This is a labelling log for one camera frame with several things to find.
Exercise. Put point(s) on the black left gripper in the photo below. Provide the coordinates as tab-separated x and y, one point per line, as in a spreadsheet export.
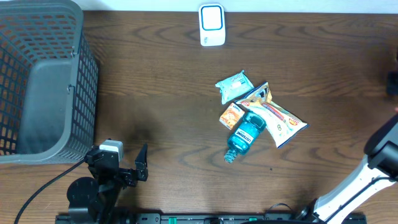
129	179

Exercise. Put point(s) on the small orange box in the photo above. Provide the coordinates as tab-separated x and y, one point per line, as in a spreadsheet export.
231	116

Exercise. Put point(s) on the blue Listerine mouthwash bottle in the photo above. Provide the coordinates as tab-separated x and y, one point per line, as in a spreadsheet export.
240	142

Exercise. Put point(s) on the light blue tissue pack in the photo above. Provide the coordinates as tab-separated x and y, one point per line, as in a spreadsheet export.
234	86

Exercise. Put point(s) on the yellow wet wipes packet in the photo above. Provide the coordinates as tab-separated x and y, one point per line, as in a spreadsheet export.
281	124

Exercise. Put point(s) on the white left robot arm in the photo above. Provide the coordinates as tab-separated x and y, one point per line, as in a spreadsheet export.
93	199

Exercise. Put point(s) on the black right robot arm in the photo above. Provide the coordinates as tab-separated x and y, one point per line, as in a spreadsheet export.
376	171

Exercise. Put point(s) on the white barcode scanner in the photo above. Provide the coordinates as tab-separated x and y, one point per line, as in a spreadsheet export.
212	25

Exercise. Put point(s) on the grey plastic mesh basket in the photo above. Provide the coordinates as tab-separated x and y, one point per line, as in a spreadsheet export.
49	83

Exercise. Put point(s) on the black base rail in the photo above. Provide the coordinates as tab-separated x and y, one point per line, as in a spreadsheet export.
155	218

